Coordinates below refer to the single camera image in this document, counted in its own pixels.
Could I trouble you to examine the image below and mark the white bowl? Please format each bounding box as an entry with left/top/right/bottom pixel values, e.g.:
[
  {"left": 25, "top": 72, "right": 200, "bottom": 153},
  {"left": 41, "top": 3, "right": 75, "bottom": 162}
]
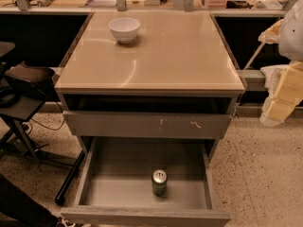
[{"left": 108, "top": 17, "right": 140, "bottom": 44}]

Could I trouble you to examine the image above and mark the open grey middle drawer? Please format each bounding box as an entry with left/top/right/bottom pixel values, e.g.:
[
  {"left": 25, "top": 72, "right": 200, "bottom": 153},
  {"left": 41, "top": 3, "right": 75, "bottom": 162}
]
[{"left": 62, "top": 137, "right": 230, "bottom": 227}]

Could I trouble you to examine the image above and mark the grey drawer cabinet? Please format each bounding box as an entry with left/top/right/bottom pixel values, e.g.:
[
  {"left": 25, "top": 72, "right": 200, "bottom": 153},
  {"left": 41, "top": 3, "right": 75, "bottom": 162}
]
[{"left": 55, "top": 10, "right": 245, "bottom": 154}]

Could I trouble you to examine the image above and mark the green soda can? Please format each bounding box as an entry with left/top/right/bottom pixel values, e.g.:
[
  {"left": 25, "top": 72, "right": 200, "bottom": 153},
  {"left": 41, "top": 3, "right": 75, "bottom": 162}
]
[{"left": 151, "top": 169, "right": 168, "bottom": 196}]

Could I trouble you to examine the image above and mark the black floor cable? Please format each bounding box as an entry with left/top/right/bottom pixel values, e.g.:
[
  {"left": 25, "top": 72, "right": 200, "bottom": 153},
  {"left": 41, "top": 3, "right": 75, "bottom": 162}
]
[{"left": 20, "top": 101, "right": 66, "bottom": 134}]

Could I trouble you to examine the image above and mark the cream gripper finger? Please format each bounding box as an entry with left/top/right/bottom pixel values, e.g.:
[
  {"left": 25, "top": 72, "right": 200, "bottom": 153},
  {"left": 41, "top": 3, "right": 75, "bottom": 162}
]
[
  {"left": 259, "top": 62, "right": 303, "bottom": 127},
  {"left": 258, "top": 20, "right": 283, "bottom": 44}
]

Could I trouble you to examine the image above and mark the grey top drawer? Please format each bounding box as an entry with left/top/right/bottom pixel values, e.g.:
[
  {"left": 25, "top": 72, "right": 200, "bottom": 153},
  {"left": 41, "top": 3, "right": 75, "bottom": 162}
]
[{"left": 63, "top": 96, "right": 233, "bottom": 139}]

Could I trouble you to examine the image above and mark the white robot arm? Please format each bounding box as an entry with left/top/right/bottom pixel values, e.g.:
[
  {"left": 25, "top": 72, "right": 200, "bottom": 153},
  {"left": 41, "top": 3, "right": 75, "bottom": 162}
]
[{"left": 258, "top": 0, "right": 303, "bottom": 127}]

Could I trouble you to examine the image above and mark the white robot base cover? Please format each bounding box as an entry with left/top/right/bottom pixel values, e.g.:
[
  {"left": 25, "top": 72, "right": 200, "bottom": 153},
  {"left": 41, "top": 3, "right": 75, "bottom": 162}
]
[{"left": 260, "top": 64, "right": 287, "bottom": 89}]

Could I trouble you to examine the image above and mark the black trouser leg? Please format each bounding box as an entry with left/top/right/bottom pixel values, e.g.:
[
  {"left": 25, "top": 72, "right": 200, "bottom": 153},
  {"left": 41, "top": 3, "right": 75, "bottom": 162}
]
[{"left": 0, "top": 174, "right": 59, "bottom": 227}]

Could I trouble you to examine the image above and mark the dark brown bag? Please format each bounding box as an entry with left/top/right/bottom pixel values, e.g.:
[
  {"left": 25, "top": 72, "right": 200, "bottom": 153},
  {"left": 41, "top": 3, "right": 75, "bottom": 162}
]
[{"left": 4, "top": 61, "right": 55, "bottom": 98}]

